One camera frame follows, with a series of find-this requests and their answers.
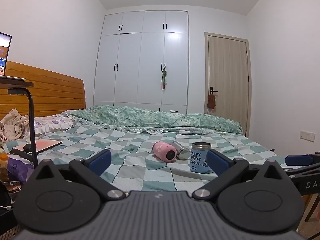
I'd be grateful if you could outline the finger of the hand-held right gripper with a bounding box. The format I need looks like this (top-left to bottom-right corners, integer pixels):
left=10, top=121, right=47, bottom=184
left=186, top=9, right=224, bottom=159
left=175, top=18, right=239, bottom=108
left=285, top=152, right=320, bottom=167

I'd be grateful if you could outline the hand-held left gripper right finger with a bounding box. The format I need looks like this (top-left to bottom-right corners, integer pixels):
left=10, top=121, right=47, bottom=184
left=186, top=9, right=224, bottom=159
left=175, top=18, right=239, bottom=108
left=192, top=149, right=287, bottom=201

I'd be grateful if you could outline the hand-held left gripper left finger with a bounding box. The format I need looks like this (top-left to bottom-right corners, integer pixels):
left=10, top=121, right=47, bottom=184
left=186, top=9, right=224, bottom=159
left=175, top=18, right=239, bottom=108
left=35, top=149, right=126, bottom=201

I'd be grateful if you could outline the pink cup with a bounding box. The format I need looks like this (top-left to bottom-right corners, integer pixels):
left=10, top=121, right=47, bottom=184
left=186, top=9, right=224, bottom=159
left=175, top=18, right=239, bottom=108
left=152, top=141, right=177, bottom=163

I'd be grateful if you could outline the blue printed cup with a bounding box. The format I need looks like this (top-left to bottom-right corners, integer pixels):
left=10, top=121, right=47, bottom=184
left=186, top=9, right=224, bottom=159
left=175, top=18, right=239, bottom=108
left=190, top=142, right=212, bottom=173

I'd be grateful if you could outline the wooden chair leg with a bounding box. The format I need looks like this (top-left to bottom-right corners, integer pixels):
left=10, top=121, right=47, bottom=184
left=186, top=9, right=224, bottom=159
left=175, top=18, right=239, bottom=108
left=304, top=194, right=320, bottom=223

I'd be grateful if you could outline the checkered bed sheet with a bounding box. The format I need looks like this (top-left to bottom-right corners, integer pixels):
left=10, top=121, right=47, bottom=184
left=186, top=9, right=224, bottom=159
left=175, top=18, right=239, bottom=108
left=5, top=124, right=287, bottom=193

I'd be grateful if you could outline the pink flat pad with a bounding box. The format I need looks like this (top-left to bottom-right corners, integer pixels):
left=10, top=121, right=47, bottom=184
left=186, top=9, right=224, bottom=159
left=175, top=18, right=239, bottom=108
left=10, top=140, right=63, bottom=159

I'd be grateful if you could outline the purple floral pillow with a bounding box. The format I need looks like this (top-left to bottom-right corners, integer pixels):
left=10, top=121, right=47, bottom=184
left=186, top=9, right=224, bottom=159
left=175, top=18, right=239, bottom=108
left=32, top=110, right=78, bottom=138

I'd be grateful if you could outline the green floral quilt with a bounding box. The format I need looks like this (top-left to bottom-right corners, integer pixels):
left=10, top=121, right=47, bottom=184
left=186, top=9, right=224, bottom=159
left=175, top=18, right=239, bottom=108
left=70, top=105, right=243, bottom=134

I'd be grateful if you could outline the purple plastic bag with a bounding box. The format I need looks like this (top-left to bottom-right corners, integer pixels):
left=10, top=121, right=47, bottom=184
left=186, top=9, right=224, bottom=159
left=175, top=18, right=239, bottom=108
left=7, top=154, right=35, bottom=184

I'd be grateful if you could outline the wooden headboard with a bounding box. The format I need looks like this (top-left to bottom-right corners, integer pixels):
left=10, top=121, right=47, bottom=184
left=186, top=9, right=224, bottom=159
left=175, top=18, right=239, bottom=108
left=0, top=60, right=86, bottom=120

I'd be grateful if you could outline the beige wooden door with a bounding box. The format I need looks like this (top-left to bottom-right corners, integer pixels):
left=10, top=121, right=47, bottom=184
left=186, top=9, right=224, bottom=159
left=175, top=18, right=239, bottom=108
left=204, top=32, right=252, bottom=138

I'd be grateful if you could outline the black bedside laptop table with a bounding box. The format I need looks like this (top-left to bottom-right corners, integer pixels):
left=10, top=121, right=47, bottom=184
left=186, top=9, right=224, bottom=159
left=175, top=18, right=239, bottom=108
left=0, top=79, right=39, bottom=168

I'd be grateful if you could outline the phone with charger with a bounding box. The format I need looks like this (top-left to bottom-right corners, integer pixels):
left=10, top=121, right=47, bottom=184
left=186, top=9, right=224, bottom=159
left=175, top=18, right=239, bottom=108
left=2, top=180, right=22, bottom=193

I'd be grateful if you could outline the crumpled beige cloth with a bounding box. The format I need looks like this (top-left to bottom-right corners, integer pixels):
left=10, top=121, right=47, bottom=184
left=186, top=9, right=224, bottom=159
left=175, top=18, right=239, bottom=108
left=0, top=109, right=31, bottom=140

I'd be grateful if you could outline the orange bottle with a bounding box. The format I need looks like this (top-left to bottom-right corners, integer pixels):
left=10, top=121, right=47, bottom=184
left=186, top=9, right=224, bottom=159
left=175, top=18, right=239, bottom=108
left=0, top=152, right=9, bottom=180

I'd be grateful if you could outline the green hanging ornament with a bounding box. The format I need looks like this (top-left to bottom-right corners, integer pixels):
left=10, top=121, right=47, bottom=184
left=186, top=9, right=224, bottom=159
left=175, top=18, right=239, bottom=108
left=160, top=64, right=168, bottom=90

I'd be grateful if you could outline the white wardrobe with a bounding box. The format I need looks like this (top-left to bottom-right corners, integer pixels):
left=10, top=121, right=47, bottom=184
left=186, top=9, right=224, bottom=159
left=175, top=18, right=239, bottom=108
left=93, top=10, right=189, bottom=114

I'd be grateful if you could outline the open laptop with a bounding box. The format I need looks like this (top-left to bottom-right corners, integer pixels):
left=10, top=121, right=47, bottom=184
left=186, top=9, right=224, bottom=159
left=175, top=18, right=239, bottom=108
left=0, top=32, right=26, bottom=82

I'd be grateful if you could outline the white wall socket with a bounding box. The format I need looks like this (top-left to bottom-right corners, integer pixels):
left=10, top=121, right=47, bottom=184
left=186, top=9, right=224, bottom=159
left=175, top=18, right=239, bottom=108
left=300, top=130, right=316, bottom=142

